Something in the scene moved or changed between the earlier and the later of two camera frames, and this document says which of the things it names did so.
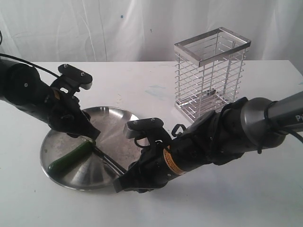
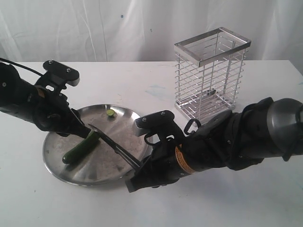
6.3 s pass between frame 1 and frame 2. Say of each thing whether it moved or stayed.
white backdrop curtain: stayed
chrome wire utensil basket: stayed
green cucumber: moved
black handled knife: moved
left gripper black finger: moved
